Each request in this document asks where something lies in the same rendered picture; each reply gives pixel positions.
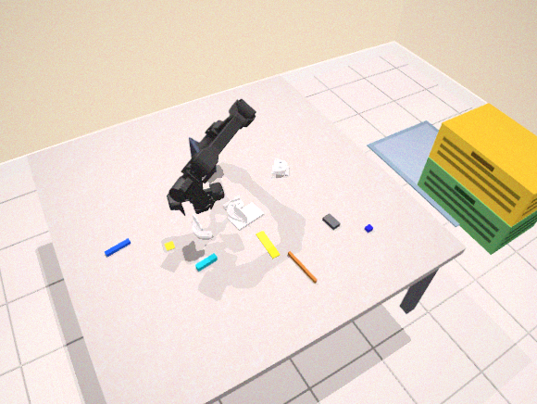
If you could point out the orange thin bar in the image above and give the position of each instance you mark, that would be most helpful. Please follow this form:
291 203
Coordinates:
302 267

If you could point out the yellow flat bar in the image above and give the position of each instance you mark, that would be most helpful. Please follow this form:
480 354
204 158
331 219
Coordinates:
268 245

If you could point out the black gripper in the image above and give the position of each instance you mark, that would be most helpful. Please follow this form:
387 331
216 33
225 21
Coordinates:
215 189

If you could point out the cyan rounded bar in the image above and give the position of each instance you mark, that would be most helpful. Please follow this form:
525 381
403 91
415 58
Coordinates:
206 262

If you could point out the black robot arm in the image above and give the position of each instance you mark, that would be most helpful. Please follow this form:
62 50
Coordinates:
218 134

